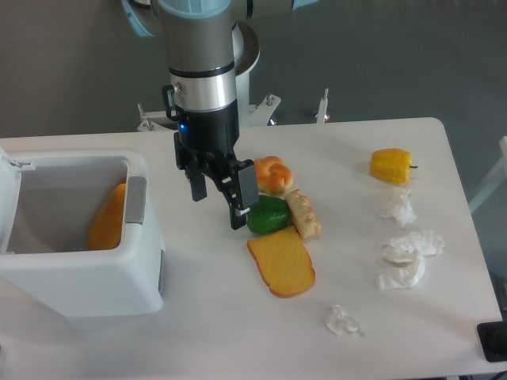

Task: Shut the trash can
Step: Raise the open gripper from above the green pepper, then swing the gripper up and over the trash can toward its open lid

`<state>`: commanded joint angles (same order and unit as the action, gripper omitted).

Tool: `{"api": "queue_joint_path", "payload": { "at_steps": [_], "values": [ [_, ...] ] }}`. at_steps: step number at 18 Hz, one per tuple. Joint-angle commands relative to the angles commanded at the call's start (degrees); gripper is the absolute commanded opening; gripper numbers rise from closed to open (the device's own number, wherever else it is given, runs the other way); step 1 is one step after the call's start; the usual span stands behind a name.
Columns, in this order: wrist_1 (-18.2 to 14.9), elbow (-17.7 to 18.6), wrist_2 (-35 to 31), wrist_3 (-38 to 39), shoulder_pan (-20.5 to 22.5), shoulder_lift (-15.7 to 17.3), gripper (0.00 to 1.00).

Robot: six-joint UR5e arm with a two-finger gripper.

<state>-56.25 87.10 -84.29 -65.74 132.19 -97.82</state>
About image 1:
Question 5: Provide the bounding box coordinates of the white trash can body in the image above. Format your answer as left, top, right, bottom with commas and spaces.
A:
1, 148, 165, 317

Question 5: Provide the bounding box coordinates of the orange toast slice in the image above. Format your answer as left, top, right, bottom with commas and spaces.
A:
246, 226, 316, 298

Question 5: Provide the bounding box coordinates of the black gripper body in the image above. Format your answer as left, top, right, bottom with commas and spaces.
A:
174, 101, 239, 179

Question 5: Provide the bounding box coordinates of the white frame at right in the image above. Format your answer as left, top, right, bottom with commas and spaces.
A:
468, 136, 506, 214

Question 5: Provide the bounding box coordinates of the beige pastry piece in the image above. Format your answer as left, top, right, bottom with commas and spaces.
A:
284, 189, 322, 238

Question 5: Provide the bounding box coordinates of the crumpled white tissue middle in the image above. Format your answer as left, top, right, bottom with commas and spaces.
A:
381, 230, 445, 265

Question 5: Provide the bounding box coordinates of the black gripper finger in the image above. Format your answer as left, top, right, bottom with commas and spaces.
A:
185, 157, 207, 201
209, 159, 259, 230

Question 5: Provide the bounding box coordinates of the orange bread slice in bin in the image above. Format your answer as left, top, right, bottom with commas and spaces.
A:
86, 183, 126, 250

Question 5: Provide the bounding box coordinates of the yellow bell pepper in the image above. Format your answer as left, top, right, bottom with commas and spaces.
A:
369, 148, 417, 185

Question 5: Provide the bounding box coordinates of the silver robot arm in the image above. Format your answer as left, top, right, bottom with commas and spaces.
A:
136, 1, 306, 230

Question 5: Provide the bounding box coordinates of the black device at edge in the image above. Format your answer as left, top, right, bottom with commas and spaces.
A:
477, 321, 506, 363

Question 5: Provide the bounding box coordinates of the knotted bread roll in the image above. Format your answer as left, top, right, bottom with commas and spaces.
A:
254, 156, 294, 196

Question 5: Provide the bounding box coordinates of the small crumpled white tissue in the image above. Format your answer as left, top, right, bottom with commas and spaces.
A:
322, 304, 364, 336

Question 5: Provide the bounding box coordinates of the white trash can lid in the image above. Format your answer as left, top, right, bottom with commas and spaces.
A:
0, 148, 36, 254

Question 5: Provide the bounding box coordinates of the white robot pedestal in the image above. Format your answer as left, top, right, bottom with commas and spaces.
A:
137, 21, 281, 132

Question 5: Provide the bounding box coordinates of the crumpled white tissue top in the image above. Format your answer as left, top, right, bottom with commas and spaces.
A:
379, 188, 417, 229

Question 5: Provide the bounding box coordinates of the crumpled white tissue lower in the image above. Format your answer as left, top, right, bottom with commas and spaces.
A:
375, 255, 425, 291

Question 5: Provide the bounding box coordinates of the green bell pepper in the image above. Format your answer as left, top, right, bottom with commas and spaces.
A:
247, 195, 291, 234

